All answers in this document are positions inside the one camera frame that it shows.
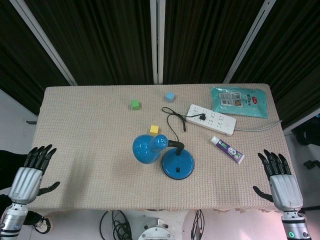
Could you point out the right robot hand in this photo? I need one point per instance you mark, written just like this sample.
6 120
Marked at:
285 186

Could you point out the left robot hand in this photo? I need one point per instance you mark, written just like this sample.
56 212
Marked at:
26 178

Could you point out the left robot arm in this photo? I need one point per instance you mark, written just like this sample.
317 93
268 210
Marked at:
12 220

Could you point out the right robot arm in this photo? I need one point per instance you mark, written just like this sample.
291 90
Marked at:
294 226

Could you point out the robot base torso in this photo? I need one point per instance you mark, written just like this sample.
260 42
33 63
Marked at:
157 231

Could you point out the blue desk lamp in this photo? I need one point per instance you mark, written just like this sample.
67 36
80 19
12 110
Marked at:
163 156

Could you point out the black equipment beside table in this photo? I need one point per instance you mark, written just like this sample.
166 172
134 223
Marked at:
308 130

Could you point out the purple toothpaste tube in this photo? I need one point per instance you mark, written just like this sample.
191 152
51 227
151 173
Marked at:
228 150

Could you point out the beige woven tablecloth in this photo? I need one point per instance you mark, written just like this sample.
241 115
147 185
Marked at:
100 155

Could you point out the teal wet wipes pack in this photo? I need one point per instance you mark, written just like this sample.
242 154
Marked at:
240 101

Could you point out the white power strip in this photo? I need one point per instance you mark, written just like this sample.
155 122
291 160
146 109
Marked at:
212 119

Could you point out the green cube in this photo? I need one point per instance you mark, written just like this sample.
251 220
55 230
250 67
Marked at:
135 104

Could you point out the yellow cube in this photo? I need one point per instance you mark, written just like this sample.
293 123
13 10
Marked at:
154 129

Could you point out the light blue cube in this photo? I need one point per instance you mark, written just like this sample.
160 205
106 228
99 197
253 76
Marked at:
169 96

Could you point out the white window frame post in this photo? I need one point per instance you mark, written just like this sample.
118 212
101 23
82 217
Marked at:
157 40
250 40
42 37

